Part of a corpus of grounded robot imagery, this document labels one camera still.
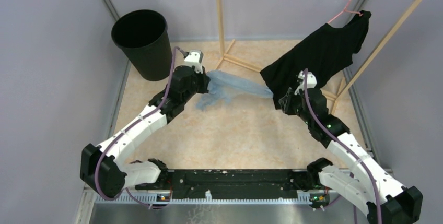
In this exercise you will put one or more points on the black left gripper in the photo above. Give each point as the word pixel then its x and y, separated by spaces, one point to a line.
pixel 205 80

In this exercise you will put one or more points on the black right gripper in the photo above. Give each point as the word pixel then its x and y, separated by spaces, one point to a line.
pixel 290 97

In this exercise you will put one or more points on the blue plastic trash bag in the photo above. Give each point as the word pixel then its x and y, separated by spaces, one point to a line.
pixel 226 86

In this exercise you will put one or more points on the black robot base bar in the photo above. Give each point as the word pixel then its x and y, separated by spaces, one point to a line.
pixel 261 184

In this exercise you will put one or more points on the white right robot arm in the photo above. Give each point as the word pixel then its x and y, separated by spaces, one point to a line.
pixel 369 187

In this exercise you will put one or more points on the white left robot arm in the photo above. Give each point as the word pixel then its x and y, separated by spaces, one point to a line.
pixel 103 166

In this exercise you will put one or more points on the black trash bin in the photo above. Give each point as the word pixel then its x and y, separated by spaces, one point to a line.
pixel 142 35

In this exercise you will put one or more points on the black t-shirt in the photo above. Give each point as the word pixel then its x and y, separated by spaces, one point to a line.
pixel 324 52

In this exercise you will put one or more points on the pink clothes hanger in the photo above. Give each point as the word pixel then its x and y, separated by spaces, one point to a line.
pixel 345 10

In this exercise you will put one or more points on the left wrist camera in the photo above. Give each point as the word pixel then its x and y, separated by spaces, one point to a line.
pixel 194 60

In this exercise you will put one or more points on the aluminium frame rail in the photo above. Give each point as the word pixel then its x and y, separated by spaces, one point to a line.
pixel 160 199

